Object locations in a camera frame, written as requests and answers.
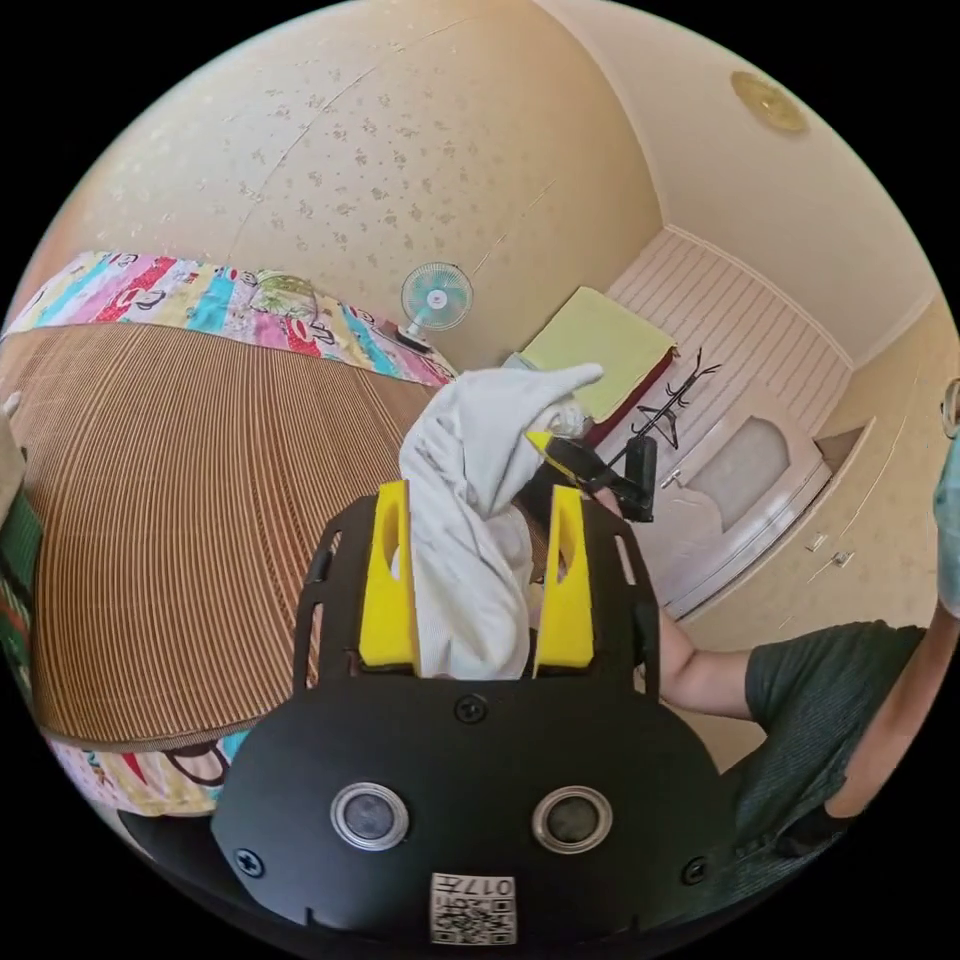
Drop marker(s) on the round ceiling lamp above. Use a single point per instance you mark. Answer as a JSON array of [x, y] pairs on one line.
[[769, 101]]

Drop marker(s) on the white pants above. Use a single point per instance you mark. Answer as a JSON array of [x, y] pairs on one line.
[[465, 540]]

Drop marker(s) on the bed with woven mat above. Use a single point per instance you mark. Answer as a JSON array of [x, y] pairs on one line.
[[172, 525]]

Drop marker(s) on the black coat rack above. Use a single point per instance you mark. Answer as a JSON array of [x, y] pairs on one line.
[[667, 409]]

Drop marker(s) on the pile of clothes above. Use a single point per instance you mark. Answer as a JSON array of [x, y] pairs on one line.
[[19, 570]]

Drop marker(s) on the person's body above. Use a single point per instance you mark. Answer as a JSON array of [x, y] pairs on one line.
[[810, 712]]

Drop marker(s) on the yellow-green folded quilt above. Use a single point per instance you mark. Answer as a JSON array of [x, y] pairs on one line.
[[600, 345]]

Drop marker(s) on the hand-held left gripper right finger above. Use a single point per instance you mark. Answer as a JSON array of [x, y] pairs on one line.
[[566, 607]]

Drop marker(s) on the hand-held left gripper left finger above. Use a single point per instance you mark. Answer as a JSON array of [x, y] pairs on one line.
[[386, 600]]

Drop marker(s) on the person's left hand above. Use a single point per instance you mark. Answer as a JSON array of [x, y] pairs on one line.
[[814, 831]]

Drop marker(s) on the person's right forearm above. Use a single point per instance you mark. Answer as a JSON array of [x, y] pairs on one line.
[[705, 675]]

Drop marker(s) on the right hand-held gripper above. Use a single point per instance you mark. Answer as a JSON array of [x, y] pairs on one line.
[[592, 469]]

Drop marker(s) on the small teal fan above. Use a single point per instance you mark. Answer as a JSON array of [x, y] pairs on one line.
[[437, 296]]

